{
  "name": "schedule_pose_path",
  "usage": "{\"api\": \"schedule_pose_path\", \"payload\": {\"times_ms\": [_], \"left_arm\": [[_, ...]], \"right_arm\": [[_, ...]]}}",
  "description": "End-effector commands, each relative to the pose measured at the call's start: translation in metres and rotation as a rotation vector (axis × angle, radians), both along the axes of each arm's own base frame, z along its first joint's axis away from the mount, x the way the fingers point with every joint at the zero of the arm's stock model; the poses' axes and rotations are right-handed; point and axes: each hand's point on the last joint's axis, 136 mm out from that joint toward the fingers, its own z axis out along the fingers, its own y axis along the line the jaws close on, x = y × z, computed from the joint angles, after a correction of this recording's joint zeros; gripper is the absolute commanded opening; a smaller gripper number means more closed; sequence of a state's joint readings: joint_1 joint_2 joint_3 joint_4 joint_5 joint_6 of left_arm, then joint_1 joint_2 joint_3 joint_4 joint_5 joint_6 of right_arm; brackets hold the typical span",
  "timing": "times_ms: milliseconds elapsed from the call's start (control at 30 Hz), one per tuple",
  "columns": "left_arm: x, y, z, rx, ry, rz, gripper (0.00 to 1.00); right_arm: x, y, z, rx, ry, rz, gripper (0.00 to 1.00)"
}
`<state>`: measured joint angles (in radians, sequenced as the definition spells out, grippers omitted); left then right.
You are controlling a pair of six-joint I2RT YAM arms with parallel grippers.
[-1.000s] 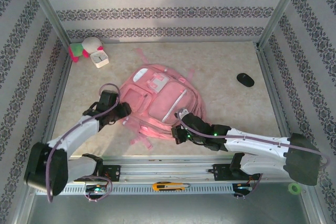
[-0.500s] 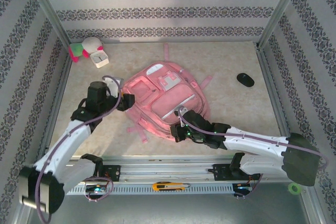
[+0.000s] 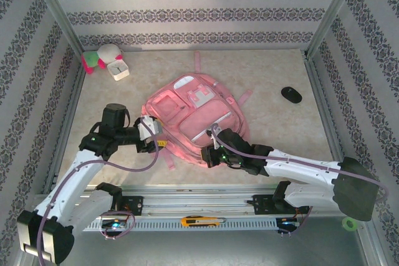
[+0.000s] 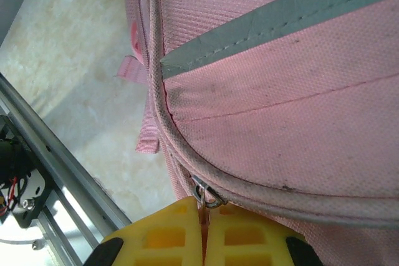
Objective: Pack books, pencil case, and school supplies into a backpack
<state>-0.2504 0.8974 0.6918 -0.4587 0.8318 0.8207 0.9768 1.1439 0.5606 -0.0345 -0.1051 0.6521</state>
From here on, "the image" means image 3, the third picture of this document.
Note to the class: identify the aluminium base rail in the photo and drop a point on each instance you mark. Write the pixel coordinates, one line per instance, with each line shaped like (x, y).
(199, 200)

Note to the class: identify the aluminium left side rail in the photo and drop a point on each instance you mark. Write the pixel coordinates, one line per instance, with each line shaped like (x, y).
(67, 122)

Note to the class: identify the aluminium corner post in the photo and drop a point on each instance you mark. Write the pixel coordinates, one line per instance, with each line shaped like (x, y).
(334, 10)
(57, 10)

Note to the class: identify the green tape roll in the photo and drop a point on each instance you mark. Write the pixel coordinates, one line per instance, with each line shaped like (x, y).
(345, 226)

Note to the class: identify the orange utility knife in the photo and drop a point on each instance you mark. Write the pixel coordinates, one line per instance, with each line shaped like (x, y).
(194, 221)

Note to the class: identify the black computer mouse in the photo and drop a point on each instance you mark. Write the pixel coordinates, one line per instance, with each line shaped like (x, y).
(291, 94)

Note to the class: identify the pink backpack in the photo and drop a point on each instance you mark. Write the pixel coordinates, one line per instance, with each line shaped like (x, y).
(205, 116)

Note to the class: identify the left controller board green light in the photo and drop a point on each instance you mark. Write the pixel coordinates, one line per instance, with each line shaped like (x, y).
(115, 225)

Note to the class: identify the right controller board green light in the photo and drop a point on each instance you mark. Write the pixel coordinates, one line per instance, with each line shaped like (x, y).
(288, 223)

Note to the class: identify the small white square clock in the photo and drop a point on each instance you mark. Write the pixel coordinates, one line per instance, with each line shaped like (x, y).
(118, 71)

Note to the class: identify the aluminium right corner post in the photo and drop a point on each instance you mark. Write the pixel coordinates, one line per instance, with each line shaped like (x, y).
(334, 10)

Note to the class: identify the controller board green light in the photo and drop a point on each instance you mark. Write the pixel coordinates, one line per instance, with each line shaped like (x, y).
(288, 223)
(115, 225)

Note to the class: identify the aluminium right side rail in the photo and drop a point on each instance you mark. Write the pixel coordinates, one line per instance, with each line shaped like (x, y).
(319, 91)

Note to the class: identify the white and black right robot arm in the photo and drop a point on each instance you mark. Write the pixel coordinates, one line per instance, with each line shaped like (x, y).
(299, 166)

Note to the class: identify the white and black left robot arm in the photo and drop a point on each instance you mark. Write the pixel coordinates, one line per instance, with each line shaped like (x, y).
(74, 178)

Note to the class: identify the aluminium left corner post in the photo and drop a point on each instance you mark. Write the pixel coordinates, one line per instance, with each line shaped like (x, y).
(57, 10)

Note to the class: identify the white green pink plush toy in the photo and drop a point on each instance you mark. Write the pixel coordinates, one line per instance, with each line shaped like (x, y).
(107, 52)

